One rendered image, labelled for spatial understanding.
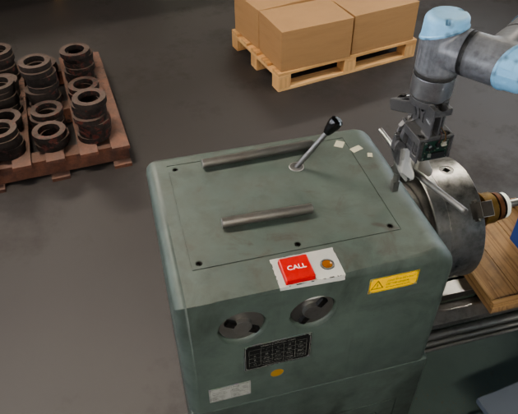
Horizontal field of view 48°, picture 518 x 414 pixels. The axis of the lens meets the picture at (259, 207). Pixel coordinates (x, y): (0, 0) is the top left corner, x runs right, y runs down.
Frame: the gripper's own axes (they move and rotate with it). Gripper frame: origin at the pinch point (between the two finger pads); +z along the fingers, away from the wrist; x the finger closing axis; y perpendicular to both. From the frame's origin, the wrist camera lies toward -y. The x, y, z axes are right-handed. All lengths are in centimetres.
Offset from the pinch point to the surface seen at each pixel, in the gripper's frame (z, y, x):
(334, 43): 109, -260, 97
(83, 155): 122, -198, -78
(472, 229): 19.7, 2.3, 19.3
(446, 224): 17.7, 0.7, 12.8
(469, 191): 13.8, -4.3, 20.8
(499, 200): 24.5, -9.3, 35.7
